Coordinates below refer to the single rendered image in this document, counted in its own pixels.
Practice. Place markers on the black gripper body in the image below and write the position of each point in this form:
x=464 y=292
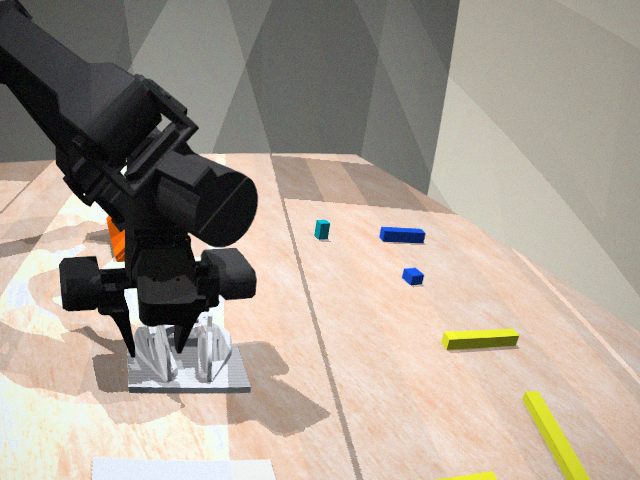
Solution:
x=86 y=287

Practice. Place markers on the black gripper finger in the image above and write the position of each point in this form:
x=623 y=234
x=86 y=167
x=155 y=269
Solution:
x=182 y=333
x=121 y=317

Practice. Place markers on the small blue cube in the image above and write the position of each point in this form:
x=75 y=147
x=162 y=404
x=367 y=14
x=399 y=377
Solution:
x=413 y=276

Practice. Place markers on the yellow rectangular bar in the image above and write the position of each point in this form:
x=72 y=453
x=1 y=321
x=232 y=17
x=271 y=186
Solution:
x=479 y=339

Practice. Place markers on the blue rectangular block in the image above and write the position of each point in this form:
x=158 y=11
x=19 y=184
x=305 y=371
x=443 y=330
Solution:
x=403 y=235

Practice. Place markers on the white flat rectangular plate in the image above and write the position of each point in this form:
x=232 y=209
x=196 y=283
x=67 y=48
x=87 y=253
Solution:
x=136 y=469

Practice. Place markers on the small teal block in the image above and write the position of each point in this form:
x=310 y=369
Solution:
x=322 y=229

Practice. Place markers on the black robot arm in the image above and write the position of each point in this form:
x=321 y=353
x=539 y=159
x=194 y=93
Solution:
x=98 y=116

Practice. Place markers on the yellow rectangular block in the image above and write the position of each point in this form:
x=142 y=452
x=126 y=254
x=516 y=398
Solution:
x=479 y=476

